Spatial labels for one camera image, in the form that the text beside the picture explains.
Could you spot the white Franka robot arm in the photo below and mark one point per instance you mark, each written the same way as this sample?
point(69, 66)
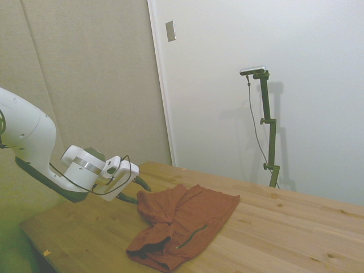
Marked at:
point(25, 128)

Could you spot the rust red shorts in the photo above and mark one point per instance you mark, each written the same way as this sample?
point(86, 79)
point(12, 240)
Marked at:
point(199, 210)

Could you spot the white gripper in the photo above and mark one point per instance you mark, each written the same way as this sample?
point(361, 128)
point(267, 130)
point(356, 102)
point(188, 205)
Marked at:
point(125, 176)

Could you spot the orange tape scrap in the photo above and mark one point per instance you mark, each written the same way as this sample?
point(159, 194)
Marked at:
point(47, 252)

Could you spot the silver stereo camera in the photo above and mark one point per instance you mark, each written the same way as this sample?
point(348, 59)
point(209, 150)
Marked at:
point(253, 70)

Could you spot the grey wall switch plate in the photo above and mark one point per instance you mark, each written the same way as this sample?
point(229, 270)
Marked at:
point(170, 31)

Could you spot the white door frame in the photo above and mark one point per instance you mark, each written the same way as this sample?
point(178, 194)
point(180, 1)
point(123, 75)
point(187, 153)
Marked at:
point(160, 71)

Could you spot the dark green camera stand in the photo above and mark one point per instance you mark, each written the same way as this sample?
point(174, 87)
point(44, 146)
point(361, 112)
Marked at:
point(271, 136)

